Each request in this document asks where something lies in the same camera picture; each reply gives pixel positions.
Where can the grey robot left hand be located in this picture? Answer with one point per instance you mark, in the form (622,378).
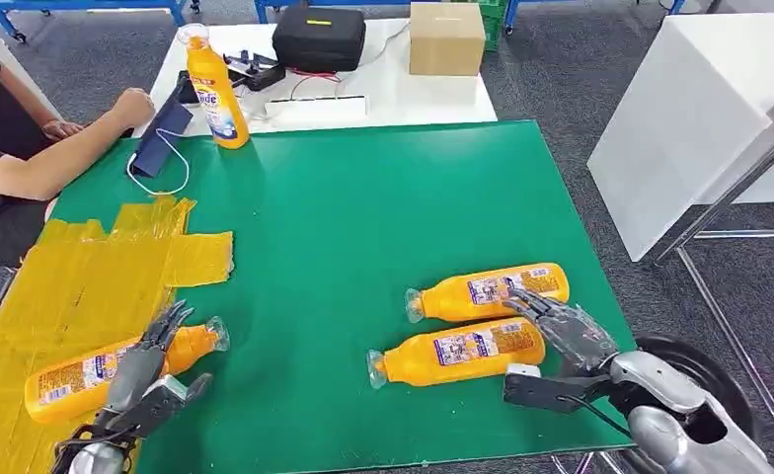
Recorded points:
(132,379)

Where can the person's left hand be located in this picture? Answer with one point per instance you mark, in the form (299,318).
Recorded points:
(60,129)

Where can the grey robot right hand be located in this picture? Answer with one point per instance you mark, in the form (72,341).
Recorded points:
(577,337)

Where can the person's right hand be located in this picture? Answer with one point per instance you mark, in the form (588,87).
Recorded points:
(135,106)

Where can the orange drink bottle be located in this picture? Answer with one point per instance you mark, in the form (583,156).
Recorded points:
(420,360)
(452,298)
(214,91)
(66,386)

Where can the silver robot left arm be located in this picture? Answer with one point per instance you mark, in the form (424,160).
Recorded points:
(96,458)

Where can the dark blue cloth pouch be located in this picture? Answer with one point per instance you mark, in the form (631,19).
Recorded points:
(161,141)

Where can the small black flat device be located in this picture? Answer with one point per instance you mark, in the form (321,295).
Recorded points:
(183,88)

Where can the small white desk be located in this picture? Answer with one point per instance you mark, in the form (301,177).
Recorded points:
(14,59)

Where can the yellow taped sheet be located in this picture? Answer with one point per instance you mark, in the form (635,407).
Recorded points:
(66,294)

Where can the black controller with antennas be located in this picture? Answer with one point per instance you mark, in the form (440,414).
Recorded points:
(256,69)

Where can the white power strip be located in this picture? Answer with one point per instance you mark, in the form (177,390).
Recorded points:
(318,108)

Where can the black carrying case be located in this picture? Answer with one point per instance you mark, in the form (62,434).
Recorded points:
(318,39)

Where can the large white table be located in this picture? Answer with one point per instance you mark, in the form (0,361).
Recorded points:
(675,131)

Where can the green table mat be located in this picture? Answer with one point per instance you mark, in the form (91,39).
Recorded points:
(361,229)

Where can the brown cardboard box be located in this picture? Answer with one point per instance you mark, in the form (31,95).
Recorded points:
(446,39)

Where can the green plastic crate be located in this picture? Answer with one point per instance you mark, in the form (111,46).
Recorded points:
(495,18)

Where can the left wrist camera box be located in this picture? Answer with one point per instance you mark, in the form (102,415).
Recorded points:
(148,413)

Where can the blue metal frame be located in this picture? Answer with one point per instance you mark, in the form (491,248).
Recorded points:
(590,4)
(86,5)

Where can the steel bench frame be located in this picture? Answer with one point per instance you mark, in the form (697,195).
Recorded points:
(720,190)

